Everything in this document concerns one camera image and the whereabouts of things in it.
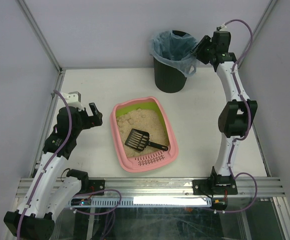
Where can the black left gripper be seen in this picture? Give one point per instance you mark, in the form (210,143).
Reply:
(90,119)

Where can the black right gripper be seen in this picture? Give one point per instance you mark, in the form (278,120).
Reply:
(204,49)

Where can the black litter scoop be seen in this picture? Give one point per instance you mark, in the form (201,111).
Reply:
(139,140)

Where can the pink litter box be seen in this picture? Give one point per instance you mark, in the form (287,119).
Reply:
(147,162)

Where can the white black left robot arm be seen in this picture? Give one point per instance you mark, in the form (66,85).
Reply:
(35,217)

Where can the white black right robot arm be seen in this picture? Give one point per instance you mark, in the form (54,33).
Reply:
(236,118)

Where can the beige litter pellets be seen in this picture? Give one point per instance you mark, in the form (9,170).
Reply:
(145,120)

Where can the blue plastic bin liner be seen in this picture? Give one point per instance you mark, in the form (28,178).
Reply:
(173,50)

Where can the black ribbed trash bin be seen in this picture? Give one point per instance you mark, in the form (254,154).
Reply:
(168,79)

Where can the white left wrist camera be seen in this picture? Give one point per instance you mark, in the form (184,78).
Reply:
(73,99)

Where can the white slotted cable duct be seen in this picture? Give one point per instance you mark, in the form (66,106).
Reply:
(140,202)

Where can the aluminium mounting rail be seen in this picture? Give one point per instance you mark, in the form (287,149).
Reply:
(244,187)

